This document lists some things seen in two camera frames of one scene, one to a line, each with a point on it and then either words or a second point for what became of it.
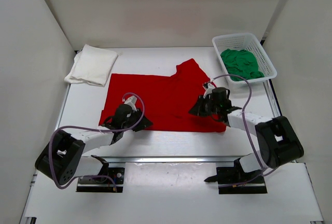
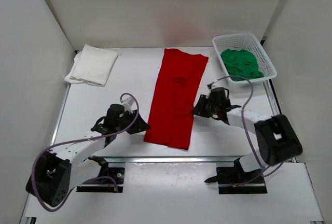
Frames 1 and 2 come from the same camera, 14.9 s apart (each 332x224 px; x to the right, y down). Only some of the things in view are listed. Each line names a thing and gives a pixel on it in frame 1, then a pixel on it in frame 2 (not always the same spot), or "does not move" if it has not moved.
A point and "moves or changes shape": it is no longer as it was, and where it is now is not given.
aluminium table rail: [170, 159] does not move
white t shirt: [92, 65] does not move
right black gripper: [198, 109] does not move
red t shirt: [166, 101] moves or changes shape
